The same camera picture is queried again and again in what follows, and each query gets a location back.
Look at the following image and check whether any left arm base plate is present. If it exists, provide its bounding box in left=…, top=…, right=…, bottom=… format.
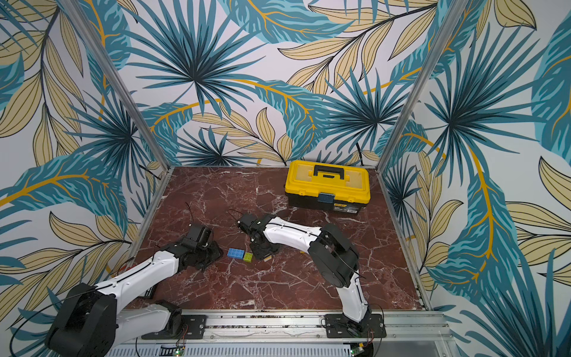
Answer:
left=141, top=315, right=207, bottom=341

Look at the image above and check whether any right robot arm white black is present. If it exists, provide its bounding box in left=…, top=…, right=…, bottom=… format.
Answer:
left=237, top=214, right=371, bottom=332

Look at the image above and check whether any yellow black toolbox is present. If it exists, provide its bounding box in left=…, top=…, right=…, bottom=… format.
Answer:
left=284, top=161, right=371, bottom=214

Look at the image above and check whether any lime green lego brick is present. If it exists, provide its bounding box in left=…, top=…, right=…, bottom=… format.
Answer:
left=243, top=252, right=254, bottom=263

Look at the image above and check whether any blue 2x4 lego brick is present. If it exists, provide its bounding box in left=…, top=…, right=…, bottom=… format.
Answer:
left=228, top=248, right=245, bottom=260

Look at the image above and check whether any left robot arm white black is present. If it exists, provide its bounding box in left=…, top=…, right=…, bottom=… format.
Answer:
left=45, top=224, right=223, bottom=356

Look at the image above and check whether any aluminium front rail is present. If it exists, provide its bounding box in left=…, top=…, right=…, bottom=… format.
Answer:
left=109, top=310, right=460, bottom=356

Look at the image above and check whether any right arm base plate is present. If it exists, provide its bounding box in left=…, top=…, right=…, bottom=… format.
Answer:
left=324, top=314, right=387, bottom=339

